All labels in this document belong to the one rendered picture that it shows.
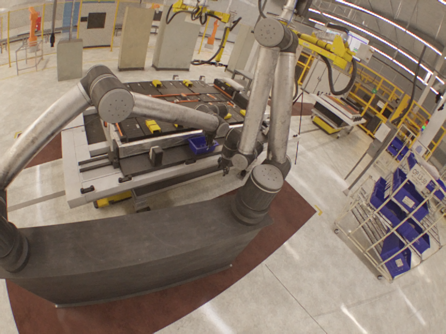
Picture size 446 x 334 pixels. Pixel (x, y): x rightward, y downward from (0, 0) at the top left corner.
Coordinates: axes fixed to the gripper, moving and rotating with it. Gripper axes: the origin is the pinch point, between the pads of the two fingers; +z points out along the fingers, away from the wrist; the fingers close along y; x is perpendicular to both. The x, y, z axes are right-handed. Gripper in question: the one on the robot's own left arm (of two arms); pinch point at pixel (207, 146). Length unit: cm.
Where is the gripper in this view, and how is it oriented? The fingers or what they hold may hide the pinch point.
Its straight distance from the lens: 167.3
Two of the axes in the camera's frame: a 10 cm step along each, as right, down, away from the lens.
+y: -5.9, -6.5, 4.8
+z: -2.9, 7.2, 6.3
